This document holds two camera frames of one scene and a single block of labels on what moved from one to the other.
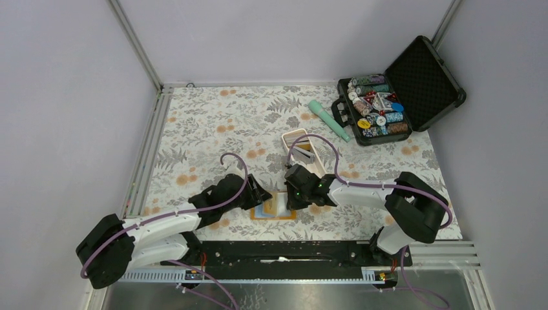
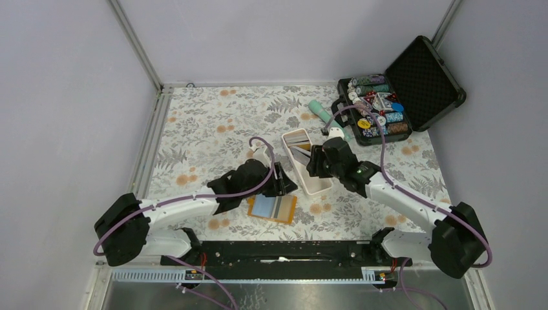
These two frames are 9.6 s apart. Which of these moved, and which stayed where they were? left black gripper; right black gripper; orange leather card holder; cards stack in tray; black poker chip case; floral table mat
Moved: left black gripper; right black gripper
Stayed: black poker chip case; cards stack in tray; floral table mat; orange leather card holder
